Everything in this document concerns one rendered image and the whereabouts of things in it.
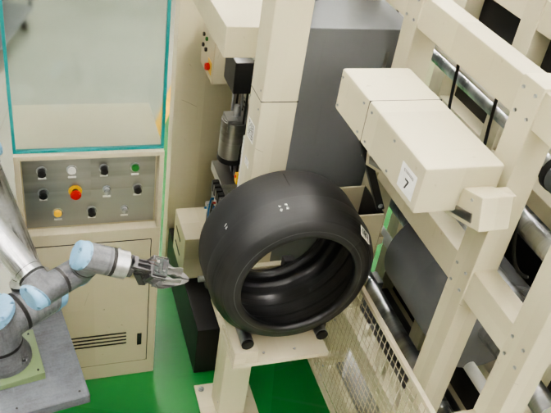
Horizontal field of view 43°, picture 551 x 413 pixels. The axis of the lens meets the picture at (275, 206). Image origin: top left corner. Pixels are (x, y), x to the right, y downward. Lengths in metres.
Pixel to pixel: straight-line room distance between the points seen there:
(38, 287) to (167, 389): 1.43
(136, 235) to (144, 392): 0.87
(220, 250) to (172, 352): 1.50
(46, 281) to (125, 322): 1.10
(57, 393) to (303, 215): 1.15
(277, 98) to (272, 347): 0.92
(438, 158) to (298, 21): 0.64
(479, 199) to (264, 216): 0.66
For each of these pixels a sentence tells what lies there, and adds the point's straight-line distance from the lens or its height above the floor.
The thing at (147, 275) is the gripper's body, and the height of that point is 1.22.
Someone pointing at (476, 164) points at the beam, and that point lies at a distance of 1.97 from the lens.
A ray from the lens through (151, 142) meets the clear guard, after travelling 2.73.
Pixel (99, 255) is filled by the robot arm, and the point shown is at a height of 1.31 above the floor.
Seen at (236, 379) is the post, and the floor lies 0.26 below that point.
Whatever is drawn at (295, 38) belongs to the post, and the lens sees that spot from 2.25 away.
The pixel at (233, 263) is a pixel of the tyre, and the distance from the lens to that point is 2.19.
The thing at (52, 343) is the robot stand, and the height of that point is 0.60.
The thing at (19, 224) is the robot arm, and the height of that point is 1.13.
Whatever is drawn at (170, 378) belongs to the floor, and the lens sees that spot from 3.53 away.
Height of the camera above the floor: 2.71
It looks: 35 degrees down
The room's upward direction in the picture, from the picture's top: 10 degrees clockwise
